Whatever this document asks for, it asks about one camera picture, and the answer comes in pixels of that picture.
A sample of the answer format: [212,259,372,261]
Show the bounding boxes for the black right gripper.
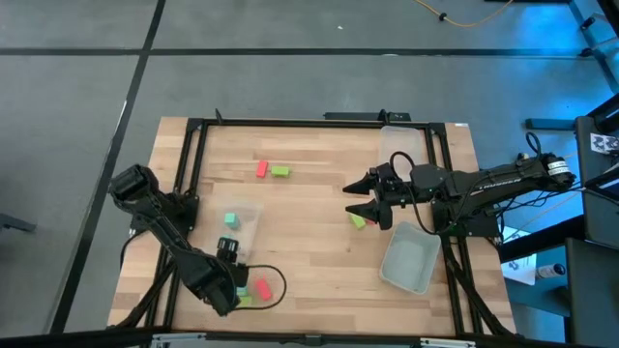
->
[341,163,413,231]

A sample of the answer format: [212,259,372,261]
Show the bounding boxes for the clear plastic bin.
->
[378,124,426,183]
[201,196,265,262]

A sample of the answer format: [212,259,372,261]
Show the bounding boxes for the white plastic bin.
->
[378,220,443,296]

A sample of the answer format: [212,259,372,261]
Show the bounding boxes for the black mounting bar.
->
[322,109,412,123]

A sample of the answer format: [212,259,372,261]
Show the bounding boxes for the white paper sheet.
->
[500,253,538,287]

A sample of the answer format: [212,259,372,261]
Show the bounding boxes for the black desk foot bar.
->
[524,117,579,131]

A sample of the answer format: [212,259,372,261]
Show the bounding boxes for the black furniture foot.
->
[0,212,38,234]

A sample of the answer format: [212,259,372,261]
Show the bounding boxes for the dark desk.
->
[563,94,619,348]

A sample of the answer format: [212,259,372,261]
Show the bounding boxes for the printed marker sheet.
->
[589,132,619,156]

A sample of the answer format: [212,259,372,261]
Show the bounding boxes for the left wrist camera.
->
[233,263,251,291]

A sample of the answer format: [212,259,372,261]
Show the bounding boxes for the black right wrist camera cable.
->
[389,150,439,238]

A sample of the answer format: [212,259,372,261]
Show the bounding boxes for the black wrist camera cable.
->
[235,263,288,311]
[389,150,439,238]

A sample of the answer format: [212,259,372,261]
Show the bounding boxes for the black left wrist camera cable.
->
[235,263,288,311]

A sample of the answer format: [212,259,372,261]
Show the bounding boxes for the black aluminium table frame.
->
[108,108,516,348]

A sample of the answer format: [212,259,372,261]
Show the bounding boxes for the black cable bundle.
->
[492,181,589,231]

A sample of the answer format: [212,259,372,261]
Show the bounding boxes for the silver frame bracket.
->
[418,336,478,348]

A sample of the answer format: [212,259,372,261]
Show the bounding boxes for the yellow cable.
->
[413,0,515,28]

